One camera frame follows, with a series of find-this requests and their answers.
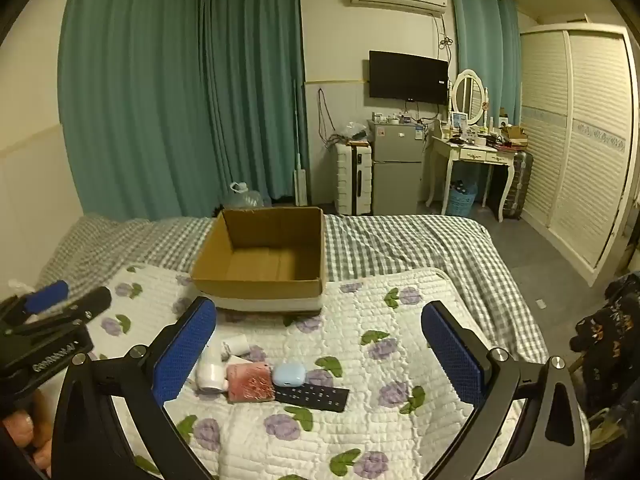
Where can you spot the grey small fridge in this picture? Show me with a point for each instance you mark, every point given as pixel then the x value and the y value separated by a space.
pixel 397 180

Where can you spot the white flat mop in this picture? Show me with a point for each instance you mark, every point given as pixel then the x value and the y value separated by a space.
pixel 301 185

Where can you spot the wide teal curtain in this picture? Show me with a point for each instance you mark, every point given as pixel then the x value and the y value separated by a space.
pixel 135 100

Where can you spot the clear water jug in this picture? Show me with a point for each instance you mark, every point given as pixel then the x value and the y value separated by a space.
pixel 242 197

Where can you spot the light blue earbuds case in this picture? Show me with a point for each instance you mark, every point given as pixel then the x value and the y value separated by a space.
pixel 289 375

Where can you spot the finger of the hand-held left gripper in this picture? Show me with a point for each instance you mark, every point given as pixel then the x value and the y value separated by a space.
pixel 47 295
pixel 90 301

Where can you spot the narrow teal curtain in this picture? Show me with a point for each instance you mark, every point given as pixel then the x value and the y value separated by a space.
pixel 477 35

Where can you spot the blue plastic basket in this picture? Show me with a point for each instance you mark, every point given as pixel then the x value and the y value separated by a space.
pixel 462 202

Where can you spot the brown cardboard box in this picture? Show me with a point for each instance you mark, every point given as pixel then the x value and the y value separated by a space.
pixel 260 280

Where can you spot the dark floral clothing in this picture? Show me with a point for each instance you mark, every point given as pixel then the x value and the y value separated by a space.
pixel 612 340

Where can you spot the white charger plug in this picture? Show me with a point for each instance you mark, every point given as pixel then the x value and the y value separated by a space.
pixel 236 346

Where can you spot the black wall television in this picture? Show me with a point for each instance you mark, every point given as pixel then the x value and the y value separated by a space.
pixel 407 77

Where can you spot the white ribbed suitcase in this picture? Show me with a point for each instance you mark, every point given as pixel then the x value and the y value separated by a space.
pixel 347 180

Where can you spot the white oval mirror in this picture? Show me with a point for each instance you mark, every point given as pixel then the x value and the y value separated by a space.
pixel 469 92

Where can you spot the person's left hand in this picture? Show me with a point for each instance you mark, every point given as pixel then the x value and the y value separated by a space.
pixel 20 425

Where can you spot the white slatted wardrobe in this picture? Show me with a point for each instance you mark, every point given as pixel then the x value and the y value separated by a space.
pixel 575 135

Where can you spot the dark ribbed suitcase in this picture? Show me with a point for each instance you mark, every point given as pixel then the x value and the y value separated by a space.
pixel 517 185

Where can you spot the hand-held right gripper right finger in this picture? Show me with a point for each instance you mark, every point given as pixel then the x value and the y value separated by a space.
pixel 452 360

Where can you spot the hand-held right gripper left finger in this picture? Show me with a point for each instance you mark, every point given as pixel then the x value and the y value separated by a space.
pixel 184 357

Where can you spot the white bottle with red cap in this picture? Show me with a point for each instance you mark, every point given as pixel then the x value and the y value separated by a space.
pixel 211 376

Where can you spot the white floral quilt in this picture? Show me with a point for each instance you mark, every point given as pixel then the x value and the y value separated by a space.
pixel 365 410

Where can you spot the pink rectangular box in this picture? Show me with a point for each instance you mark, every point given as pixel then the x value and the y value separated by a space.
pixel 249 382

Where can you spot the white dressing table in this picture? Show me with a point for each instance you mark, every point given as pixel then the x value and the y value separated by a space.
pixel 475 152

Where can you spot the black remote control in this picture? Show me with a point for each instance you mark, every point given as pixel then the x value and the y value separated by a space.
pixel 315 399

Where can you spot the clear plastic bag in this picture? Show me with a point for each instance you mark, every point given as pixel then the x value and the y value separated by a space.
pixel 352 131

